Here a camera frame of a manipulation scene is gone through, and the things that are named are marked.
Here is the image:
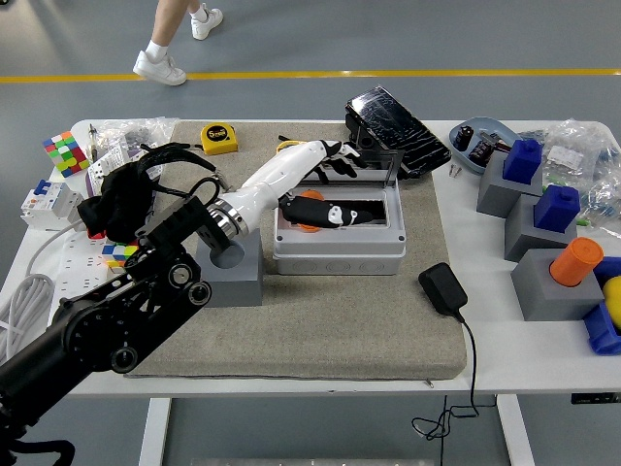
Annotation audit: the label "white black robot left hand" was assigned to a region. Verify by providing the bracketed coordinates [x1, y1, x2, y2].
[226, 138, 380, 234]

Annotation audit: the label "orange cylinder battery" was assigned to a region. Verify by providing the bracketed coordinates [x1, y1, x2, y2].
[548, 236, 605, 287]
[294, 188, 326, 234]

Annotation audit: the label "grey electrical box with lid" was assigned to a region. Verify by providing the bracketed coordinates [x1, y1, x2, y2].
[271, 137, 408, 277]

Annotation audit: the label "blue square battery block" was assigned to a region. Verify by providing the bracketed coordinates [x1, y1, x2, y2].
[533, 183, 581, 233]
[502, 139, 543, 184]

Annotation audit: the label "yellow square tape measure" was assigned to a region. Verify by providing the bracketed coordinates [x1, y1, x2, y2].
[186, 122, 241, 156]

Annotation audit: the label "grey block with round hole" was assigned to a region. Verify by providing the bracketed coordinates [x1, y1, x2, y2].
[195, 227, 266, 308]

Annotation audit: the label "grey-brown mat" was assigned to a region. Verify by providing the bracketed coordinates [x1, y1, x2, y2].
[114, 119, 468, 381]

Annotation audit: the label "person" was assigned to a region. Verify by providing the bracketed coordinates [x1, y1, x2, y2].
[132, 0, 224, 87]

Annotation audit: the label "white printed carton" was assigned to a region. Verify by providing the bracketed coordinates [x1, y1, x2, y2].
[85, 145, 164, 195]

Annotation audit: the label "black cloth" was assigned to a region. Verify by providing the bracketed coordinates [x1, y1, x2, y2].
[77, 162, 156, 244]

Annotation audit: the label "small colourful puzzle cube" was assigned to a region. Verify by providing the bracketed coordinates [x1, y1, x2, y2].
[101, 241, 140, 269]

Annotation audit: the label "black power adapter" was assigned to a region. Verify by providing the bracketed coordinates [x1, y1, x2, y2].
[417, 261, 469, 316]

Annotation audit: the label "blue-grey tray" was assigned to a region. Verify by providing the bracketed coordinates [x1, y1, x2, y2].
[448, 116, 518, 176]

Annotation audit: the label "small silver part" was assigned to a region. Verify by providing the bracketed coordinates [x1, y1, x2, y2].
[478, 129, 511, 152]

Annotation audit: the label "grey holder block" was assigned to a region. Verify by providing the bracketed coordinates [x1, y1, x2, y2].
[475, 152, 544, 217]
[503, 193, 578, 263]
[509, 248, 605, 322]

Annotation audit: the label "large colourful puzzle cube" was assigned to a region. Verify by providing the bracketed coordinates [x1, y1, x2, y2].
[42, 130, 91, 179]

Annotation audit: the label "white power strip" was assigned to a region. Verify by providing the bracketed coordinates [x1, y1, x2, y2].
[50, 232, 127, 312]

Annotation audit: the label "white circuit breaker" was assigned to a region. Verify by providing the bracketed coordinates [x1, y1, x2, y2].
[18, 178, 84, 232]

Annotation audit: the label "white table leg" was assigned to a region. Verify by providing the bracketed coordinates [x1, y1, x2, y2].
[495, 395, 535, 466]
[138, 397, 172, 466]

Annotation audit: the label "clear bags of parts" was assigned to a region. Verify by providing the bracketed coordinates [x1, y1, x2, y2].
[516, 118, 621, 229]

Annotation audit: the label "yellow round object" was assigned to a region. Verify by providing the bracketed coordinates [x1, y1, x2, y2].
[601, 276, 621, 336]

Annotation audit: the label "blue plastic bin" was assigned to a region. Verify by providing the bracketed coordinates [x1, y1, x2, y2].
[581, 256, 621, 356]

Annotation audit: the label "black table control panel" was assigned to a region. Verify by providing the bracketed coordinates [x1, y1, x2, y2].
[570, 392, 621, 405]

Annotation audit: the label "black adapter cord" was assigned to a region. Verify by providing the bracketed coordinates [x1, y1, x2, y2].
[411, 310, 481, 442]

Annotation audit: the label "white coiled cable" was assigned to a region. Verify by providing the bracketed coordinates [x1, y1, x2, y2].
[0, 220, 86, 363]

